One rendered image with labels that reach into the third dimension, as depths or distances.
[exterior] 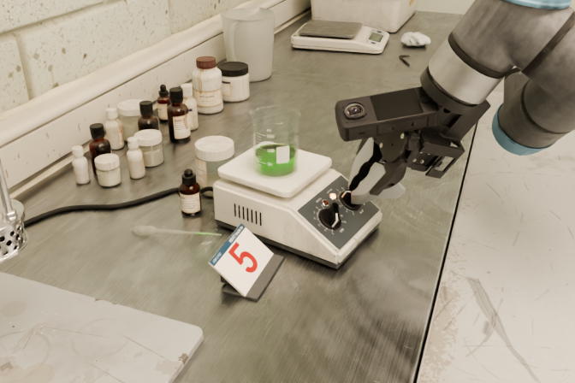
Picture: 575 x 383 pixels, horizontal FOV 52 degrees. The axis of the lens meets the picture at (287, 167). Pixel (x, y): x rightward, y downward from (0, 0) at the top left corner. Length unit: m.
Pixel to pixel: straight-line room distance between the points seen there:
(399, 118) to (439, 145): 0.07
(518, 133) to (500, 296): 0.19
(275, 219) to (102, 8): 0.59
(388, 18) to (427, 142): 1.19
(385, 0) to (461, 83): 1.22
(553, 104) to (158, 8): 0.90
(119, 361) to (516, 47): 0.50
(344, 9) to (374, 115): 1.24
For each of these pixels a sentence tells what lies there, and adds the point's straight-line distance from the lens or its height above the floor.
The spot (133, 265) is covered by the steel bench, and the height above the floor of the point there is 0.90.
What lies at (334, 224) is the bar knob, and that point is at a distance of 0.74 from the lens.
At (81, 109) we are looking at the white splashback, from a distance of 1.08.
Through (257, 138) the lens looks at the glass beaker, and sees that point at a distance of 0.76.
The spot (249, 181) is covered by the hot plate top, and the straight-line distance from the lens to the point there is 0.77.
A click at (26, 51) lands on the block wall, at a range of 1.04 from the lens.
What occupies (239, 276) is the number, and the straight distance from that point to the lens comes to 0.72.
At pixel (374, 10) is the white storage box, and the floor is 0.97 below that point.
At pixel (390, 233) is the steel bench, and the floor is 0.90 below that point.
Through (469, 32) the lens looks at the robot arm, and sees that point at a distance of 0.64.
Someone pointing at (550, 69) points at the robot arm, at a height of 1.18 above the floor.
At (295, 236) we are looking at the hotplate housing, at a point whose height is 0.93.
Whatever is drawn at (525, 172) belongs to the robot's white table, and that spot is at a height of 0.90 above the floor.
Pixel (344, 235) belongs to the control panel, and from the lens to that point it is 0.76.
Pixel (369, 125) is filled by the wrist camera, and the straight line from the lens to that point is 0.66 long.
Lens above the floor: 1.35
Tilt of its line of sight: 27 degrees down
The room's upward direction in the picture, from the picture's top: straight up
